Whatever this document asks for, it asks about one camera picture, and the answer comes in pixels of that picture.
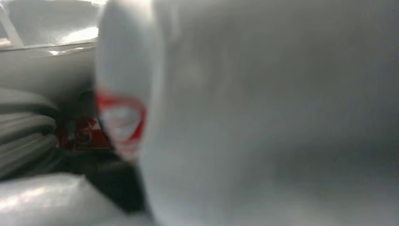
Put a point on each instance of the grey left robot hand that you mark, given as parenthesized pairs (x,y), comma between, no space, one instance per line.
(46,202)

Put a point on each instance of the white courier bag package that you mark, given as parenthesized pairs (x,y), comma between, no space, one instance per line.
(249,109)

